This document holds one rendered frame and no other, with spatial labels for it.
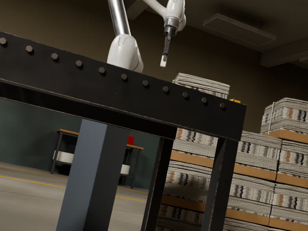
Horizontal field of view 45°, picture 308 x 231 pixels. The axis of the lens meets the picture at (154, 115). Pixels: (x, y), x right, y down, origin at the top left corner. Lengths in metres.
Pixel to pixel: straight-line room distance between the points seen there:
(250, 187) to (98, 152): 0.82
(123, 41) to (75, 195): 0.90
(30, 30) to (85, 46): 1.22
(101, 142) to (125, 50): 0.54
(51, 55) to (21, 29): 7.64
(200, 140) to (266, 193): 0.44
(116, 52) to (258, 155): 0.97
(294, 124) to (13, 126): 6.90
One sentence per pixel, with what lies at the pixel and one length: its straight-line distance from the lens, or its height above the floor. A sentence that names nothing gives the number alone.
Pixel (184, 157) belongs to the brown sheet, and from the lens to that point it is 1.95.
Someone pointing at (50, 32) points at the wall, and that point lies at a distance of 8.69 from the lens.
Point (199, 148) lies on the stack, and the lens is 1.97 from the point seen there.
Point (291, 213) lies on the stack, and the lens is 2.11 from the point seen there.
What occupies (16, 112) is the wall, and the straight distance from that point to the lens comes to 8.36.
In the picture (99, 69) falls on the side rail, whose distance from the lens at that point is 1.04.
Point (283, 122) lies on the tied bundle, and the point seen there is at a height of 0.92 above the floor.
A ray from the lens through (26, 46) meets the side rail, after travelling 1.03.
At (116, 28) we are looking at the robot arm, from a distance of 2.48.
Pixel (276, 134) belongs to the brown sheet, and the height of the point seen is 0.85.
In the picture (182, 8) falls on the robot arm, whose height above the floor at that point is 1.49.
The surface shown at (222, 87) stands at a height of 1.04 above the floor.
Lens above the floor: 0.55
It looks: 8 degrees up
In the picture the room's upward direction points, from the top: 12 degrees clockwise
